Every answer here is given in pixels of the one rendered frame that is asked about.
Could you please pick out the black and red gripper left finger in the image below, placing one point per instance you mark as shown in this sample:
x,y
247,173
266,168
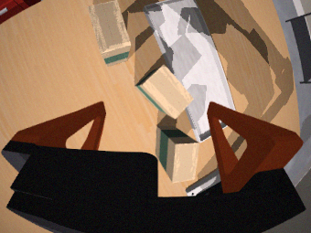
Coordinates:
x,y
55,132

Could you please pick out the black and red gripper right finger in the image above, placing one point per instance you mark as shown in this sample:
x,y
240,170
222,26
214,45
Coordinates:
x,y
268,146

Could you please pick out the brown box with dark green band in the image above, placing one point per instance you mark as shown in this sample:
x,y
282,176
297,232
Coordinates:
x,y
110,31
177,153
161,88

